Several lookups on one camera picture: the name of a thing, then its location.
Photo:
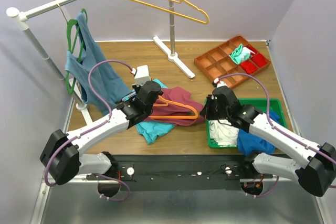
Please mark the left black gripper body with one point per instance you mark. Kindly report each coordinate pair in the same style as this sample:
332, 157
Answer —
151, 91

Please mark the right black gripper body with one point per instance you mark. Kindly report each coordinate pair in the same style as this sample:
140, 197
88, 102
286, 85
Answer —
212, 112

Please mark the orange hanger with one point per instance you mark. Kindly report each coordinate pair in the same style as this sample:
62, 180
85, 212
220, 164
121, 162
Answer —
192, 115

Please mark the maroon tank top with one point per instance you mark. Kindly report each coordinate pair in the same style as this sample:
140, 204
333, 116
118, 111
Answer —
178, 108

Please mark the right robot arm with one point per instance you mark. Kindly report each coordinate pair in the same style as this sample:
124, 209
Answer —
309, 164

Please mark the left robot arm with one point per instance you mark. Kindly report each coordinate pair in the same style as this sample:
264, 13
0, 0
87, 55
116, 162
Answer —
64, 155

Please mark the blue-grey hanging tank top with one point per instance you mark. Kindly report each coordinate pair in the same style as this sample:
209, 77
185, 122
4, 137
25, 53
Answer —
105, 81

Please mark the green hanger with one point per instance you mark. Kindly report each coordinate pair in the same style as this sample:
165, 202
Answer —
71, 47

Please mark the turquoise folded shirt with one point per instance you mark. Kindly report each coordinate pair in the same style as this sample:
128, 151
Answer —
152, 130

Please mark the white cloth in bin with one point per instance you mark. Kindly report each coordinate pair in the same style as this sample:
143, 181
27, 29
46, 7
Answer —
222, 132

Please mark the orange compartment tray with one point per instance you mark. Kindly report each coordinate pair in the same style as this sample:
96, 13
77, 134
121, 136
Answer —
217, 62

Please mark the green plastic bin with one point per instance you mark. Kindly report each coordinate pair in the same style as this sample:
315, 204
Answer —
275, 112

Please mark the red cloth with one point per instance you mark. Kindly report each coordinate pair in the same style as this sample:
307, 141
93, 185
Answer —
255, 64

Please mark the royal blue cloth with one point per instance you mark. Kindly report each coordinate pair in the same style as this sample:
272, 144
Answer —
247, 143

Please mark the mint green cloth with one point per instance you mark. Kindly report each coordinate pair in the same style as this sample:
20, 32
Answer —
240, 54

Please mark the white clothes rack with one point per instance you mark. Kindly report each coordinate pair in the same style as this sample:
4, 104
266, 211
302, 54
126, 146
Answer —
20, 18

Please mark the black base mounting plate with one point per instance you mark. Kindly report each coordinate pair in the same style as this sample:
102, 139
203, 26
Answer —
186, 172

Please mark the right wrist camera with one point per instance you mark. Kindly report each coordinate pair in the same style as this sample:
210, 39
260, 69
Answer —
218, 83

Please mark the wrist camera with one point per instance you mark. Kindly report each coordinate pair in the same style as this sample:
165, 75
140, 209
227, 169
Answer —
141, 75
218, 83

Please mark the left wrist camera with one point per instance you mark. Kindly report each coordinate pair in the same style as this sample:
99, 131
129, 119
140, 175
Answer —
141, 75

